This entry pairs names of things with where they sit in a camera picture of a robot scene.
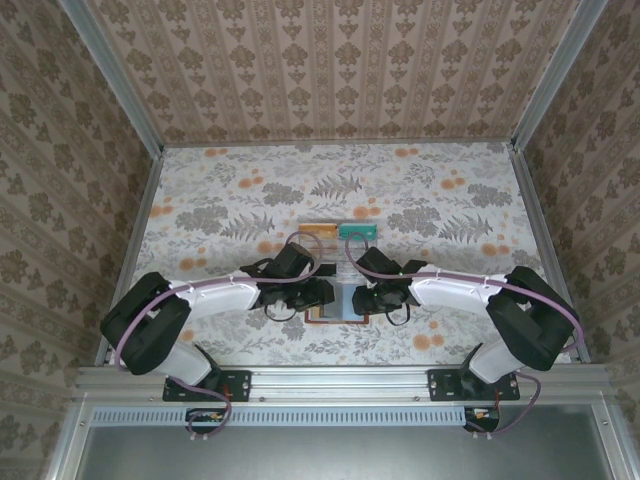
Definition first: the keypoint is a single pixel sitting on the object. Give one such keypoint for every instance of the brown leather card holder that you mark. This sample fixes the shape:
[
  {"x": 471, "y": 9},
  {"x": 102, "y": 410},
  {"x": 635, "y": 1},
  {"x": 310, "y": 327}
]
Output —
[{"x": 340, "y": 305}]

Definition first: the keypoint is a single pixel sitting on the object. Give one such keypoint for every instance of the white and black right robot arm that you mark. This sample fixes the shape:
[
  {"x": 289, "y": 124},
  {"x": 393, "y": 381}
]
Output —
[{"x": 450, "y": 290}]

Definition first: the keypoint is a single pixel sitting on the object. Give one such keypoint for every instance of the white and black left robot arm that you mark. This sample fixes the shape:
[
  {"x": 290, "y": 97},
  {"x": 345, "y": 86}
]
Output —
[{"x": 225, "y": 295}]

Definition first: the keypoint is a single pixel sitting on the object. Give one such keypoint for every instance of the orange card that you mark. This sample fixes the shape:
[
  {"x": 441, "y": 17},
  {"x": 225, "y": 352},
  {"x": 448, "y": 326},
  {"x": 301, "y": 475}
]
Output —
[{"x": 320, "y": 230}]

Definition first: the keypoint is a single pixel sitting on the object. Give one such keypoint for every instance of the teal card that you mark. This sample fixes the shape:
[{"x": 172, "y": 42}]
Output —
[{"x": 357, "y": 231}]

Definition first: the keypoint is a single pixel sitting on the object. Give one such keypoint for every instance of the black mounting plate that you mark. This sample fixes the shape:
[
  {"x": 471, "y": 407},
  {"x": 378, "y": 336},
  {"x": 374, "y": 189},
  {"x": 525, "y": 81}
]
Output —
[
  {"x": 440, "y": 385},
  {"x": 240, "y": 385}
]

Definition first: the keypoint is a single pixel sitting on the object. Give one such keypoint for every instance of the black connector box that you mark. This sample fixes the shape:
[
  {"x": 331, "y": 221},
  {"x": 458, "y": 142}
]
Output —
[
  {"x": 202, "y": 417},
  {"x": 482, "y": 415}
]

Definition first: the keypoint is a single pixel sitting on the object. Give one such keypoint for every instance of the grey metal sheet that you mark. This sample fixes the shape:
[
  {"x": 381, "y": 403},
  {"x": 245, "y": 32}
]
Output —
[{"x": 340, "y": 455}]

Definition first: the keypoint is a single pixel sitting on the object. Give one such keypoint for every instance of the wide aluminium frame rail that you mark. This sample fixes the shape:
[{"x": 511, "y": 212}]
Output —
[{"x": 340, "y": 385}]

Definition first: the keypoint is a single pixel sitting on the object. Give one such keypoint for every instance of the aluminium side rail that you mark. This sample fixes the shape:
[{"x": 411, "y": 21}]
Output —
[
  {"x": 143, "y": 210},
  {"x": 537, "y": 210}
]

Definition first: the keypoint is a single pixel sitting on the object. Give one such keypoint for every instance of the aluminium corner post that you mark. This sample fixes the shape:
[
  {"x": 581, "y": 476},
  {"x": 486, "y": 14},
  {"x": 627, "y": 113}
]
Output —
[
  {"x": 113, "y": 75},
  {"x": 557, "y": 75}
]

